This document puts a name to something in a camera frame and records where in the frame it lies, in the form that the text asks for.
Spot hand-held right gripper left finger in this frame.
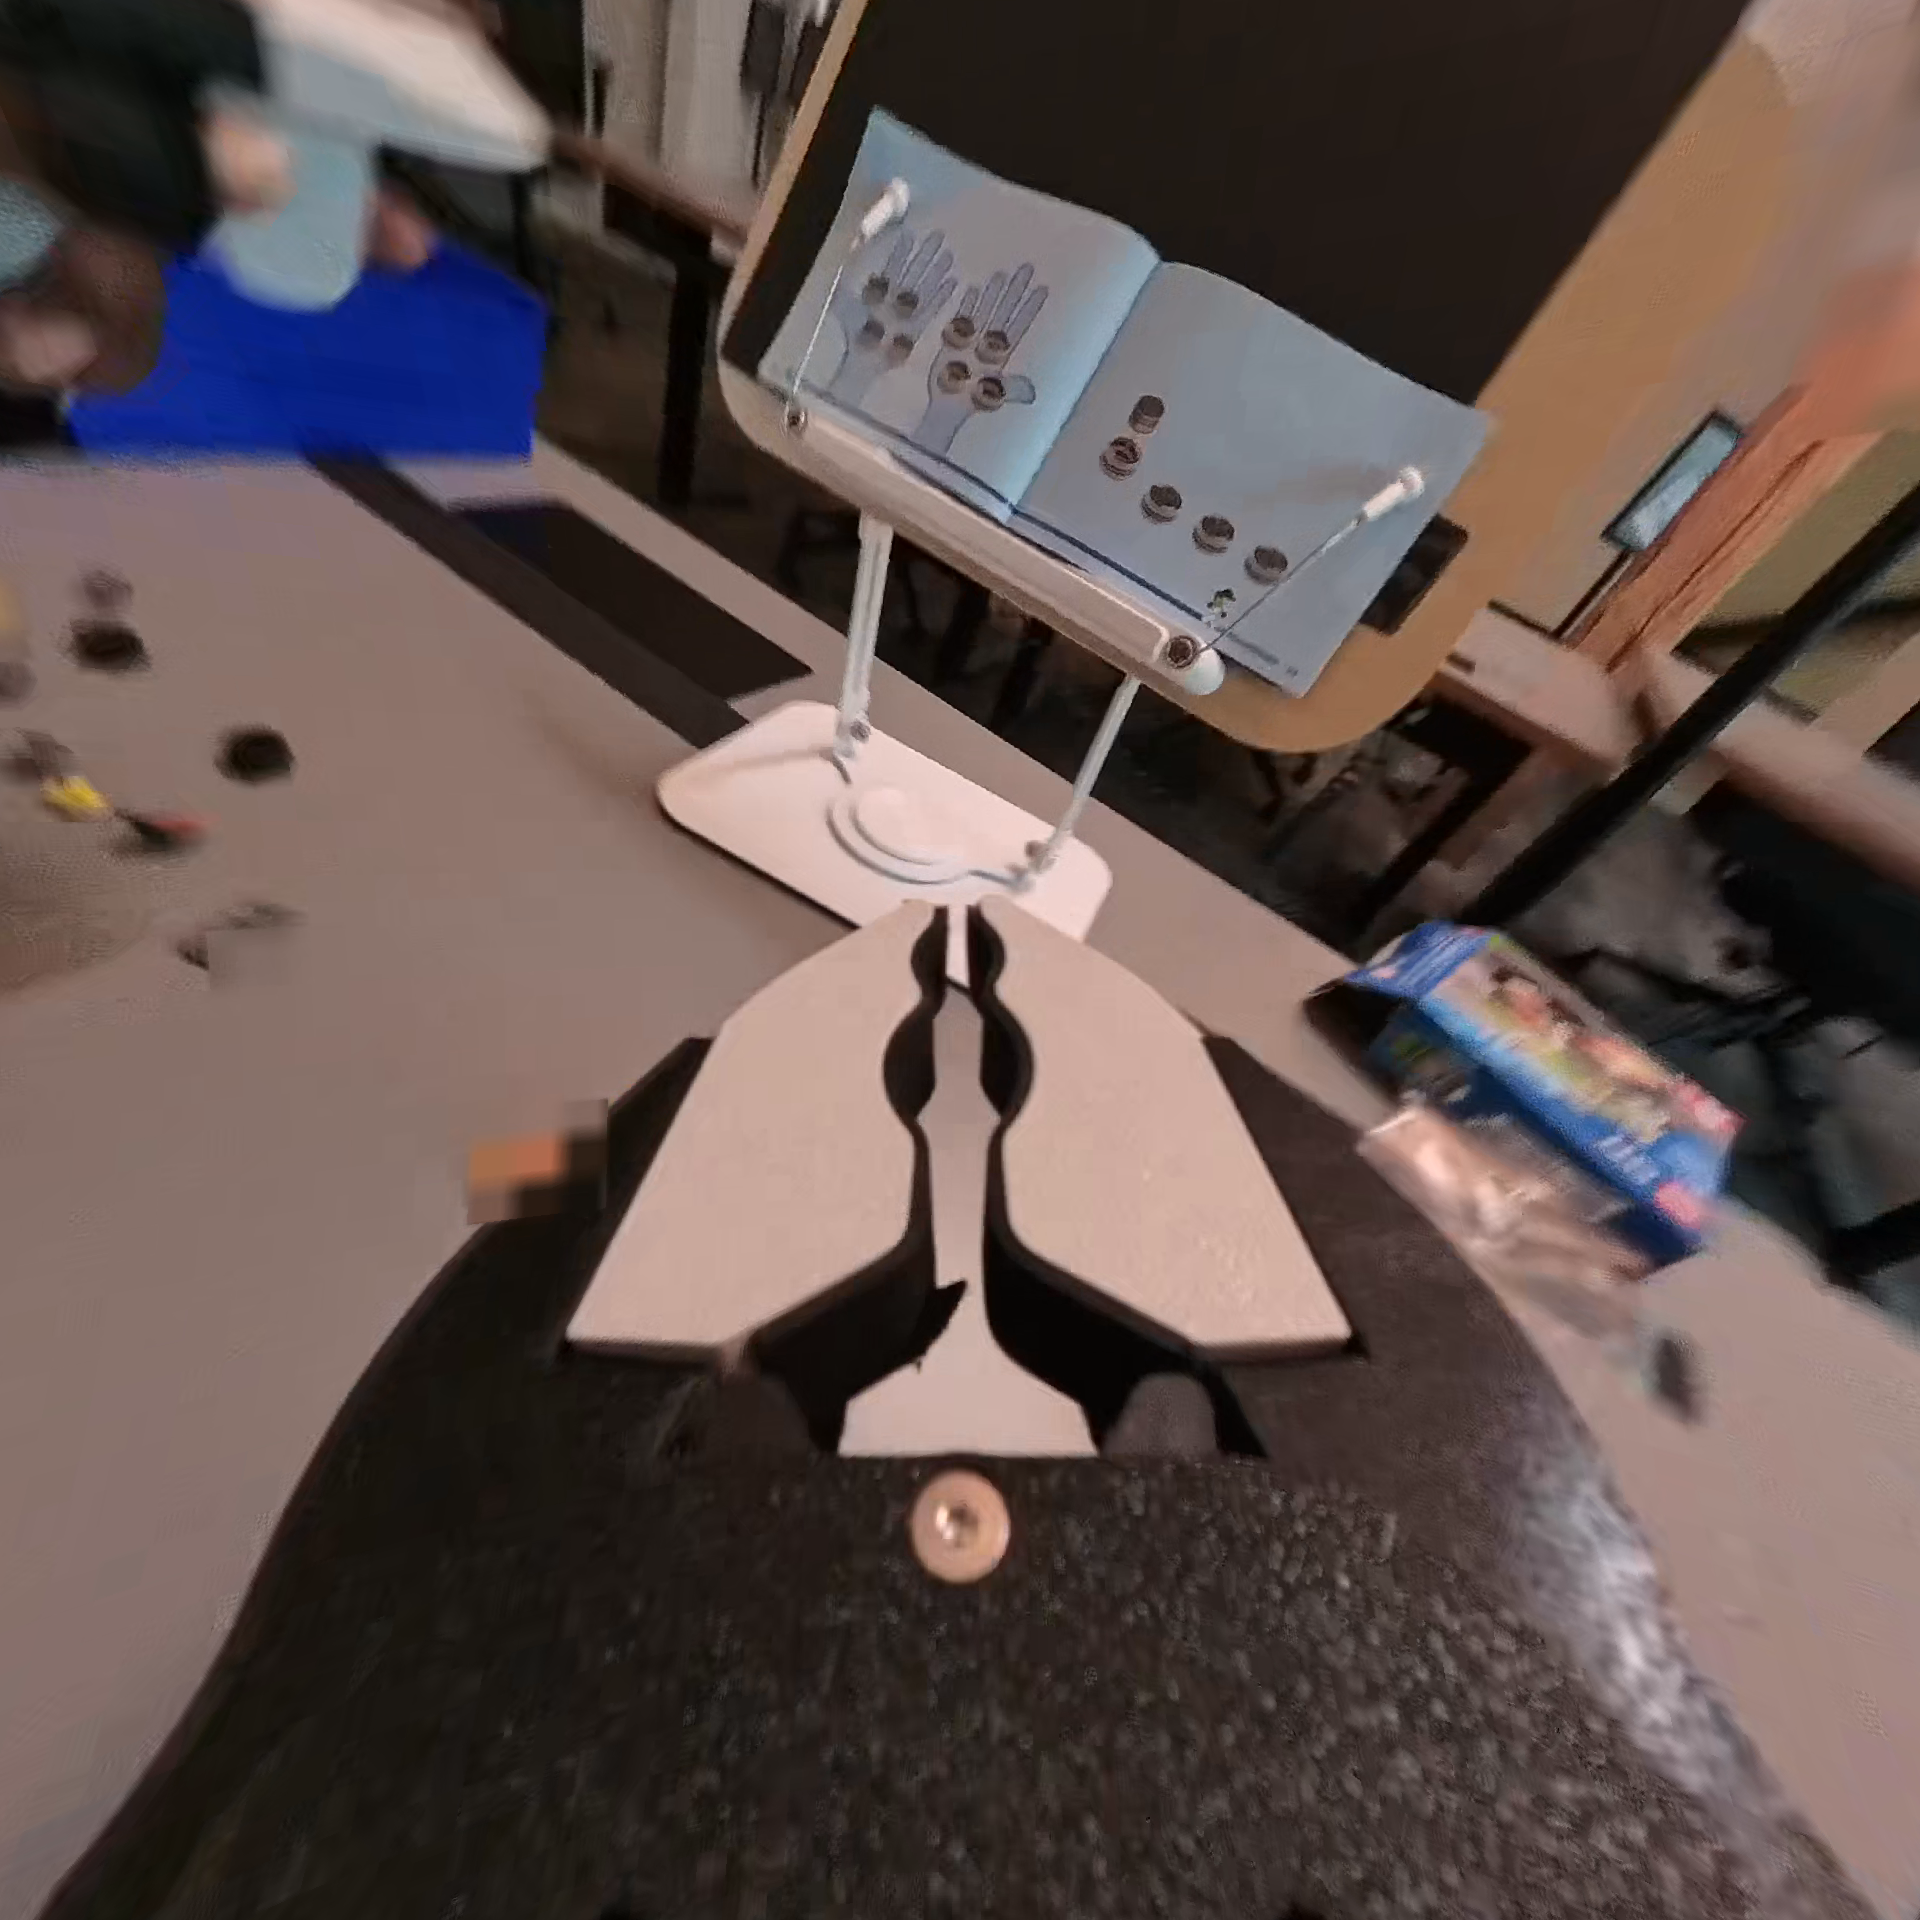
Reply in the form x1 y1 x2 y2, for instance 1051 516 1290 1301
564 901 938 1366

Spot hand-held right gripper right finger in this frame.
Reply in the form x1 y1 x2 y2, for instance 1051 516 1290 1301
975 901 1358 1366

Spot lego instruction booklet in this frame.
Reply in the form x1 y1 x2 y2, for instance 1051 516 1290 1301
757 115 1492 697

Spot blue lego box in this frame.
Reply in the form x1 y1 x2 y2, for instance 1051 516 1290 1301
1335 925 1741 1261

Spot small dark lego pieces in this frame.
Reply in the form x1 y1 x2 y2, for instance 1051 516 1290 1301
14 564 301 980

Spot person's left hand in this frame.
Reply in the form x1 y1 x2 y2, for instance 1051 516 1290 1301
0 210 181 390

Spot blue storage bin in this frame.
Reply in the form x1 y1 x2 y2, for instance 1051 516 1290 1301
67 242 556 459

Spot clear plastic bag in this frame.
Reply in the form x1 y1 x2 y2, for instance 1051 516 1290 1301
1358 1096 1638 1269

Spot wooden office desk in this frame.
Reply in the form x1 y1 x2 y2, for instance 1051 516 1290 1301
1436 617 1920 878

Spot black stand pole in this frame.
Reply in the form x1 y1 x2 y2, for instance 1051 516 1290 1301
1469 480 1920 932

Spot black panel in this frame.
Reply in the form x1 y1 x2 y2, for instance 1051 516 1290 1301
785 0 1756 407

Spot white base plate with lever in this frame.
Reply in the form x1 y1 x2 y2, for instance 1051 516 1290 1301
660 697 1112 939

